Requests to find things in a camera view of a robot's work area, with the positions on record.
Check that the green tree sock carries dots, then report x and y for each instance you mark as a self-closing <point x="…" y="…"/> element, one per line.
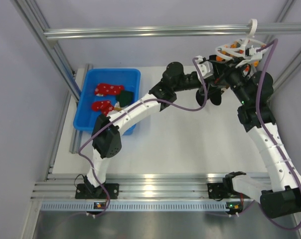
<point x="125" y="98"/>

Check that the red santa sock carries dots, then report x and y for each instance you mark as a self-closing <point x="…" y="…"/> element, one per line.
<point x="105" y="107"/>

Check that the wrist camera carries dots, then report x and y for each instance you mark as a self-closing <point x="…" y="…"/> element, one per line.
<point x="203" y="67"/>
<point x="253" y="54"/>

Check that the aluminium frame post left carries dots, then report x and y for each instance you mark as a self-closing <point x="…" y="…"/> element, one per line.
<point x="38" y="25"/>

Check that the short aluminium profile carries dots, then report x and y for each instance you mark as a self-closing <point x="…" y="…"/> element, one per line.
<point x="83" y="109"/>

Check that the white round clip hanger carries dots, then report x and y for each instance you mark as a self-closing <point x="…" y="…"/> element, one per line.
<point x="238" y="48"/>

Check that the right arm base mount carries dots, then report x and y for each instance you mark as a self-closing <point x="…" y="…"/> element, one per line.
<point x="218" y="192"/>

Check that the slotted cable duct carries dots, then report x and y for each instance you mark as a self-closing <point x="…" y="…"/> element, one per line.
<point x="139" y="206"/>

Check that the blue plastic bin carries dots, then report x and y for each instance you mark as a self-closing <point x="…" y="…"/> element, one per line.
<point x="129" y="78"/>

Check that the black striped sock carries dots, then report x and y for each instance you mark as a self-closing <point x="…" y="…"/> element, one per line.
<point x="214" y="95"/>

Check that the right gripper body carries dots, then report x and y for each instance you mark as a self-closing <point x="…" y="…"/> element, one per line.
<point x="234" y="75"/>

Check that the red snowflake sock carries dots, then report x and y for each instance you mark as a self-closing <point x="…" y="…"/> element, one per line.
<point x="103" y="89"/>

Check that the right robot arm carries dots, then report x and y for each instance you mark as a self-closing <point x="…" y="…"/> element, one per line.
<point x="283" y="197"/>

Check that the orange clothes peg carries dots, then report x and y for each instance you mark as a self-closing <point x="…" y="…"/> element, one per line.
<point x="219" y="59"/>

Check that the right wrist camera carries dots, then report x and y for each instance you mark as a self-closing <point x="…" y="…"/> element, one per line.
<point x="253" y="54"/>

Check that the horizontal aluminium rail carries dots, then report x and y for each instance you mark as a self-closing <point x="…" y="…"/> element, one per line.
<point x="275" y="28"/>

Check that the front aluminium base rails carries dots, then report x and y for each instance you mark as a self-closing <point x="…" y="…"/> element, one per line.
<point x="145" y="187"/>

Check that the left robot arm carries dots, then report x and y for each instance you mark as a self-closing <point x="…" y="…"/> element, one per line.
<point x="108" y="130"/>

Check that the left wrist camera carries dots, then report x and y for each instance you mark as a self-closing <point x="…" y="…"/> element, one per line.
<point x="203" y="67"/>

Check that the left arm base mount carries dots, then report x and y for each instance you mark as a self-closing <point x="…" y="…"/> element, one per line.
<point x="83" y="192"/>

